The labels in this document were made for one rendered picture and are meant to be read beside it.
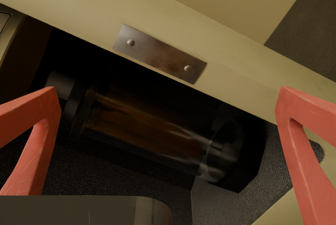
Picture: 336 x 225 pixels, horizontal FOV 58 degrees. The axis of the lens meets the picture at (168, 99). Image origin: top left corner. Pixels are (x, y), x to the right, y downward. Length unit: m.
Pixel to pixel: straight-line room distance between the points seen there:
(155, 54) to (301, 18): 0.43
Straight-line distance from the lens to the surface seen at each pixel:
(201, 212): 0.50
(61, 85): 0.36
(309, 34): 0.58
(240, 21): 0.70
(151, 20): 0.24
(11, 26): 0.31
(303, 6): 0.65
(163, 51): 0.23
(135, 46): 0.23
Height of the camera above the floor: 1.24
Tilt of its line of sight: 14 degrees down
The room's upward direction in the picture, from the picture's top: 67 degrees counter-clockwise
